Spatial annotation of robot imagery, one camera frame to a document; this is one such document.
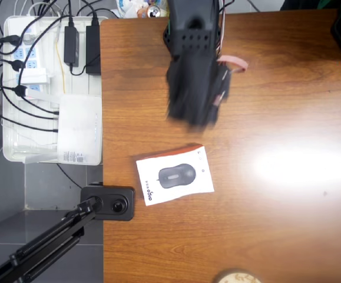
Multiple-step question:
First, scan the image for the orange white mouse box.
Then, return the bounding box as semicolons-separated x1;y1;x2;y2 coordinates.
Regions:
135;143;216;207

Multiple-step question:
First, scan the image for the drink can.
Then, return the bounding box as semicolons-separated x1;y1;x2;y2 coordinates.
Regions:
147;4;162;18

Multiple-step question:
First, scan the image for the printed plastic bag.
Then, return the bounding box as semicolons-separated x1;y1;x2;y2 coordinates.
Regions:
115;0;171;19

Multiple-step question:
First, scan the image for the white router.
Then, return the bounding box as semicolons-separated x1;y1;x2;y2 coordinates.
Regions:
56;94;104;166

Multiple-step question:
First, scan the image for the large black power adapter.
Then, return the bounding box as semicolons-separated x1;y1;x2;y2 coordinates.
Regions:
85;24;102;75

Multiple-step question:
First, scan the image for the black boom clamp base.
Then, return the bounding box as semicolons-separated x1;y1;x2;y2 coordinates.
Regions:
80;185;136;222

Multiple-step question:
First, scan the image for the small black power adapter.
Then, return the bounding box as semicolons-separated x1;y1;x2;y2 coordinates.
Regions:
63;25;81;67

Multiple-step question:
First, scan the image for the white plastic tray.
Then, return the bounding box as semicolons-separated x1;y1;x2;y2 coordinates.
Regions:
2;15;110;166

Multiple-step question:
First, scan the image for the white charger plug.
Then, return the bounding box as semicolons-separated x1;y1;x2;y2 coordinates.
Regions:
19;67;49;85

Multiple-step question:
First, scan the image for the green table clamp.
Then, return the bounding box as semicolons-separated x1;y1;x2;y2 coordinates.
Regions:
316;0;341;10

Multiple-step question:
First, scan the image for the white power strip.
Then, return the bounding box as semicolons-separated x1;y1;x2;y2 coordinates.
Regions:
6;17;43;101

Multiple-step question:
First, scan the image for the round wooden coaster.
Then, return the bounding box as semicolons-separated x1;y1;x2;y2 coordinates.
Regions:
215;268;263;283

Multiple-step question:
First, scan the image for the red white servo cable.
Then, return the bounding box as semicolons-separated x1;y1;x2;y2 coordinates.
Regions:
216;0;249;74

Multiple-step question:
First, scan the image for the thin yellow wire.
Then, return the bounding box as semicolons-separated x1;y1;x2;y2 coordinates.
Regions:
55;40;67;95

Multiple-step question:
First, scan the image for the black plug with cable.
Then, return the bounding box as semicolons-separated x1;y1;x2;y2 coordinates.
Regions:
0;34;23;77
0;84;59;132
0;52;59;116

